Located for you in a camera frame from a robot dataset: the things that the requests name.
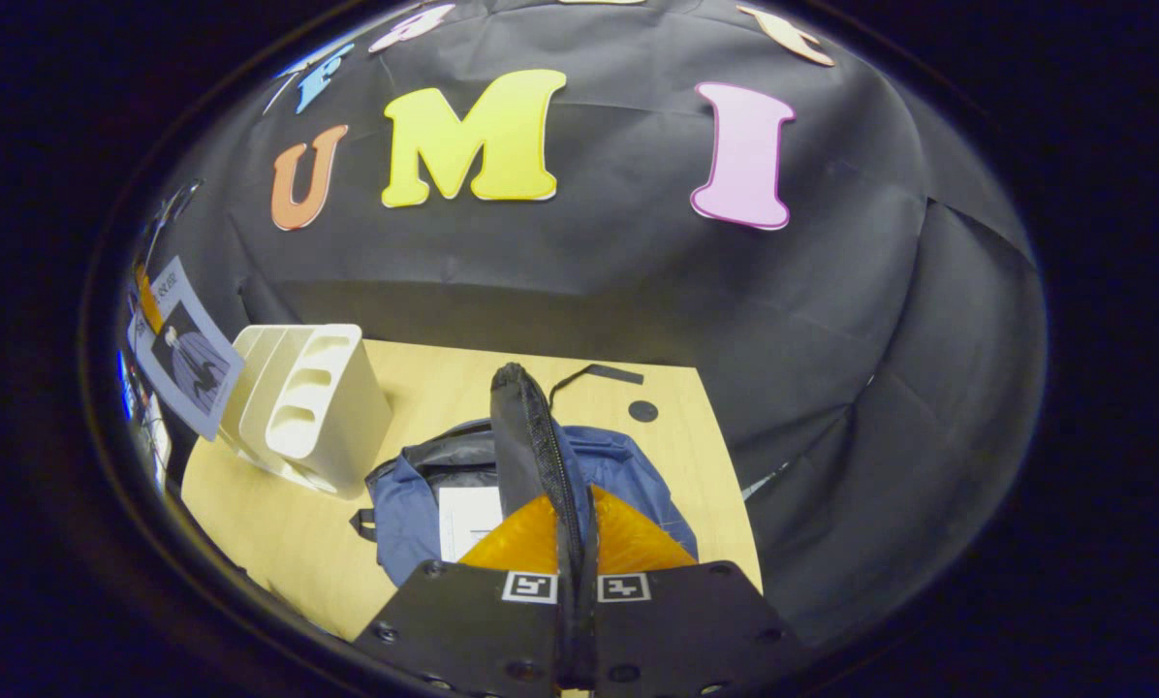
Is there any black backdrop cloth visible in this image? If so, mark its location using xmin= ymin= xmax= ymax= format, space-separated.
xmin=119 ymin=0 xmax=1048 ymax=649

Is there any lit computer screen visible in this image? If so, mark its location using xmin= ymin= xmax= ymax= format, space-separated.
xmin=116 ymin=349 xmax=172 ymax=492

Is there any white book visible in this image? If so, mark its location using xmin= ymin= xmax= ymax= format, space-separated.
xmin=438 ymin=486 xmax=506 ymax=564

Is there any blue schoolbag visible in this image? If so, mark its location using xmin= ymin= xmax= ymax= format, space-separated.
xmin=350 ymin=363 xmax=703 ymax=588

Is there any white plastic bookshelf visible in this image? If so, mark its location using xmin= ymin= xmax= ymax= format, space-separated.
xmin=215 ymin=323 xmax=394 ymax=501

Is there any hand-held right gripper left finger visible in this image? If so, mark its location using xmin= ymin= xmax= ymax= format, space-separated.
xmin=355 ymin=494 xmax=580 ymax=698

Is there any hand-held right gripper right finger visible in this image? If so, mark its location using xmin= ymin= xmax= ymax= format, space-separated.
xmin=582 ymin=487 xmax=805 ymax=698

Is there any grey illustrated book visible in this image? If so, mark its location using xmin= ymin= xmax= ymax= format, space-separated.
xmin=128 ymin=256 xmax=246 ymax=443

